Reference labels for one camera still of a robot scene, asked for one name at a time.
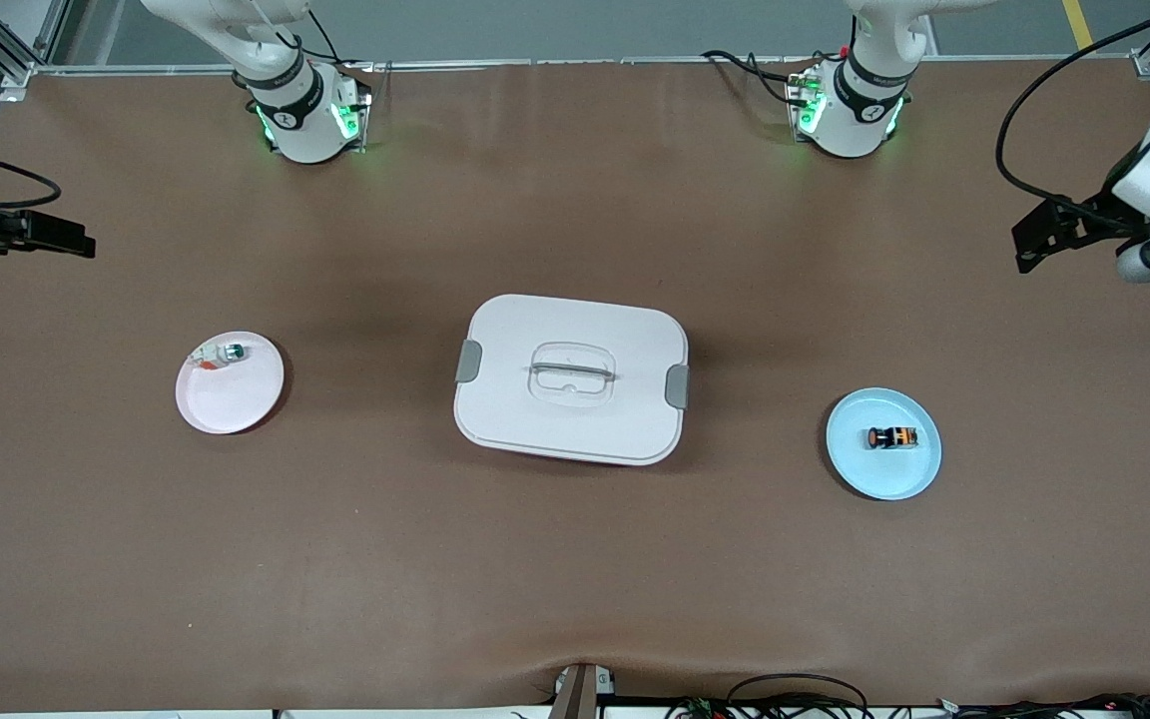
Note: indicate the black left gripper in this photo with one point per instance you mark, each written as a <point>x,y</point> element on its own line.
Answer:
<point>1097,214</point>

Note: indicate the orange push-button switch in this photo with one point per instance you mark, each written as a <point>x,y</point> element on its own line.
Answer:
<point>892,437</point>

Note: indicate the white lidded plastic box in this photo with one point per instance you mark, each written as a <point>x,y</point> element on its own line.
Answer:
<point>535,419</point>

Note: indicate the pink round plate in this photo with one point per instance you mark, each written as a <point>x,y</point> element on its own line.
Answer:
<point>231,399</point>

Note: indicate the light blue round plate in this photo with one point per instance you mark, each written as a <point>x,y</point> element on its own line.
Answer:
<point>884,474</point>

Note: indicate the green push-button switch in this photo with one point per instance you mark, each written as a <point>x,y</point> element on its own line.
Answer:
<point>224,353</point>

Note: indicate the metal table clamp bracket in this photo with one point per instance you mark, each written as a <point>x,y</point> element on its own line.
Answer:
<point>580,691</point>

